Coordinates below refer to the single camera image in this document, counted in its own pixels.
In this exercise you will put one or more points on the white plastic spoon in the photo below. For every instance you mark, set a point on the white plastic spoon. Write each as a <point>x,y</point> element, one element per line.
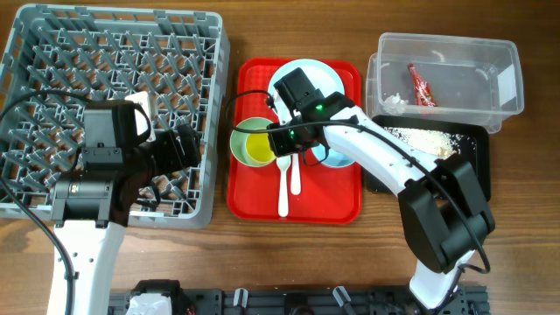
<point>283,164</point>

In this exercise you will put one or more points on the crumpled white tissue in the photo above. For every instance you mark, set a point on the crumpled white tissue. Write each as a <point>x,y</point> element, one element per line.
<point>395,105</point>

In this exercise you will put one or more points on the grey dishwasher rack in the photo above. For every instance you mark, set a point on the grey dishwasher rack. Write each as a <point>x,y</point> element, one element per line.
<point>57,56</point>

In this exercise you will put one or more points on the red plastic tray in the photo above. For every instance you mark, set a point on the red plastic tray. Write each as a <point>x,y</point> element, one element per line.
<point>329,195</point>

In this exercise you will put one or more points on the white plastic fork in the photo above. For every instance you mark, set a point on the white plastic fork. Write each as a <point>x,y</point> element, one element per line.
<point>295,179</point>

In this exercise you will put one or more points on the light blue plate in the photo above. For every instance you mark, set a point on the light blue plate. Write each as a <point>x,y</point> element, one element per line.
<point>320,75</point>

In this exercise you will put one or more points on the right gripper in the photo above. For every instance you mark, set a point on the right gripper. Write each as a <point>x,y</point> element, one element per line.
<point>282,148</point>

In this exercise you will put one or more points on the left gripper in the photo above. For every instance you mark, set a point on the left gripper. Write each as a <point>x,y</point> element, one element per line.
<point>174,160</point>

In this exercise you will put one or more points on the green bowl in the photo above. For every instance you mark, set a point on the green bowl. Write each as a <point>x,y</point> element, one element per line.
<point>238,139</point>

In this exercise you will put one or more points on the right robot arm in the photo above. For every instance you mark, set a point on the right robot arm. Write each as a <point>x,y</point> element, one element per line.
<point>444,211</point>

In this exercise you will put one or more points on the red snack wrapper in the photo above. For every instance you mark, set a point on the red snack wrapper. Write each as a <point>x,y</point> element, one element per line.
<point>422,89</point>

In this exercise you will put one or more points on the light blue bowl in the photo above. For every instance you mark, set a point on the light blue bowl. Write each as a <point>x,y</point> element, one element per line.
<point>331,158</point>

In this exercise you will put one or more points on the black tray bin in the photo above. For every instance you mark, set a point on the black tray bin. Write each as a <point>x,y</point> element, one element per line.
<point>474,147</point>

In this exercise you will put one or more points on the food scraps and rice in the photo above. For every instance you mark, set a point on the food scraps and rice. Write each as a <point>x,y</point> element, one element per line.
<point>434,142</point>

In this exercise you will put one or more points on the clear plastic bin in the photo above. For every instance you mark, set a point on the clear plastic bin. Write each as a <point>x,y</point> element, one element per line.
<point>473,80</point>

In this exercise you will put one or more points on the yellow cup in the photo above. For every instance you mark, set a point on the yellow cup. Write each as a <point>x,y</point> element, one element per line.
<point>258,149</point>

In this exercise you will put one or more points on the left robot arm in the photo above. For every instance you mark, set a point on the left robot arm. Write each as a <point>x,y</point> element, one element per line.
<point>91,206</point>

